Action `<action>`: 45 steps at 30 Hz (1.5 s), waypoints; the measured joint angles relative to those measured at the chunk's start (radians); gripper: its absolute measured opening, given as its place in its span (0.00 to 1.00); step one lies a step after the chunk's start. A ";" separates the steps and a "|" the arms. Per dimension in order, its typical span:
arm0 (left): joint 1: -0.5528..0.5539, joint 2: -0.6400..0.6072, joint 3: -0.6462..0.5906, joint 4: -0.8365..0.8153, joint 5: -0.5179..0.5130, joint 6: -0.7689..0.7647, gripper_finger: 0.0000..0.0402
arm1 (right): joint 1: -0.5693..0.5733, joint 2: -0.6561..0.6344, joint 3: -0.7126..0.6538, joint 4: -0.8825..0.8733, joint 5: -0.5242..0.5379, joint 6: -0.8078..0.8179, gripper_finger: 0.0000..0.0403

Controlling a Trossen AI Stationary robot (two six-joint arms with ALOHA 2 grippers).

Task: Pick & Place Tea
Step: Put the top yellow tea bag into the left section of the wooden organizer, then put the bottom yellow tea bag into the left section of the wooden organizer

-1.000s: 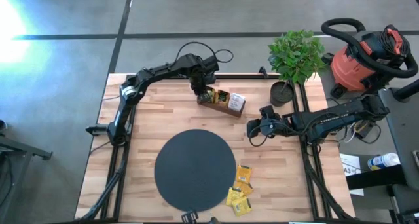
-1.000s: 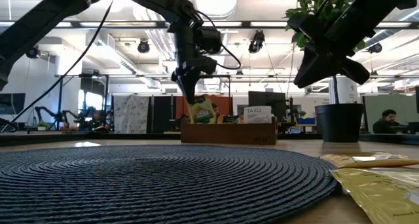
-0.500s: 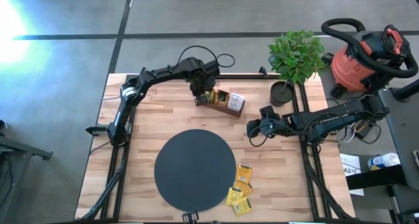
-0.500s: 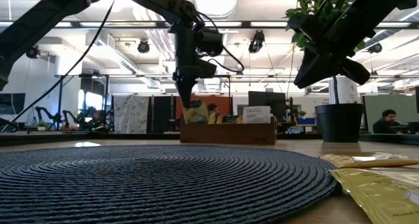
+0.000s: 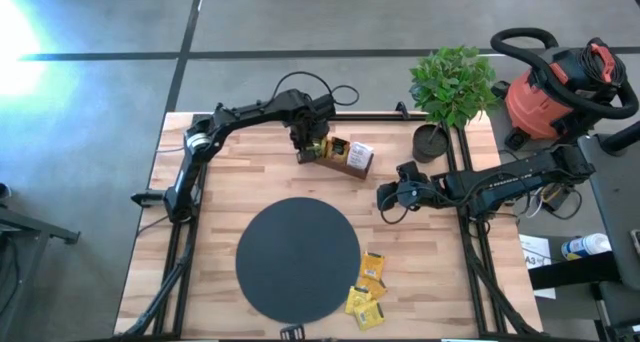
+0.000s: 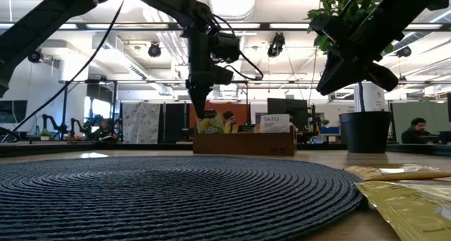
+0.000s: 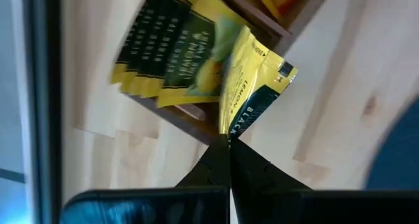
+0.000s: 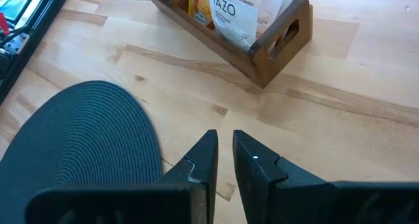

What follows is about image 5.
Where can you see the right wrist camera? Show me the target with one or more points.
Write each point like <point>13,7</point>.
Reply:
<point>407,171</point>

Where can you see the white tea packet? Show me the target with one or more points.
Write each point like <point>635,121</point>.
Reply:
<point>360,155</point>

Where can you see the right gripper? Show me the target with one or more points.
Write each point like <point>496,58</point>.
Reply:
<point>415,192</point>

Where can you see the white paper sheet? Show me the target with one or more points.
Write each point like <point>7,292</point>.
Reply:
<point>537,262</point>

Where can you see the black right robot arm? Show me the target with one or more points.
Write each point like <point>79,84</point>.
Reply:
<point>515,179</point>

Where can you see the round dark woven placemat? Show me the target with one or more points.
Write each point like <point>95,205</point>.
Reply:
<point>298,262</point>

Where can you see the grey side table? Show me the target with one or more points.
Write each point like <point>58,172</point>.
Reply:
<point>617,202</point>

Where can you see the black shelf board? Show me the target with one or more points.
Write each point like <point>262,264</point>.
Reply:
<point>575,269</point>

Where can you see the wooden tea organizer box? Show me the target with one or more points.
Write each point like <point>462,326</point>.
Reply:
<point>345,171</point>

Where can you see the black cart frame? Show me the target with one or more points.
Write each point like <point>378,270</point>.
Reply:
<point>30,227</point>

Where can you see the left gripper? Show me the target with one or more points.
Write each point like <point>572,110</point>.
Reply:
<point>307,124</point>

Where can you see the orange shop vacuum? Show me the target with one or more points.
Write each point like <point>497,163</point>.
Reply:
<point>535,107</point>

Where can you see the small black ridged block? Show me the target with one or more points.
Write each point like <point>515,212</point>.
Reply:
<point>292,332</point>

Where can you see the yellow mango tea packet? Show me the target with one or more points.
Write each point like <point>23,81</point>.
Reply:
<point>339,149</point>

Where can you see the potted green plant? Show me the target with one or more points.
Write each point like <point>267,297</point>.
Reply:
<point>452,84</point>

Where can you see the white blue canister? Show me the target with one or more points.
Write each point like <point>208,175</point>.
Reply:
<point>585,246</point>

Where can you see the green yellow tea packet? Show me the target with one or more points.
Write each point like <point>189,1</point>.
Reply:
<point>318,148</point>

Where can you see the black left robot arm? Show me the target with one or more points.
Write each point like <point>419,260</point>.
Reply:
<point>240,114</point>

